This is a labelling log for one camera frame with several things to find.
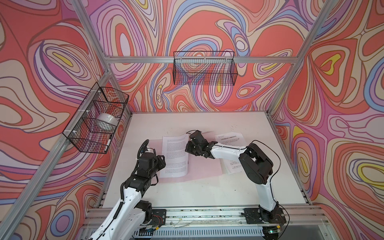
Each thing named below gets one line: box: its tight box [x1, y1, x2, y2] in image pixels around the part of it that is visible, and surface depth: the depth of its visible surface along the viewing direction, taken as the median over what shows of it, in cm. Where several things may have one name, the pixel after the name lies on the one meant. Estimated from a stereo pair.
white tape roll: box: [96, 112, 119, 130], surface depth 74 cm
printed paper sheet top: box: [159, 134, 189, 178], surface depth 97 cm
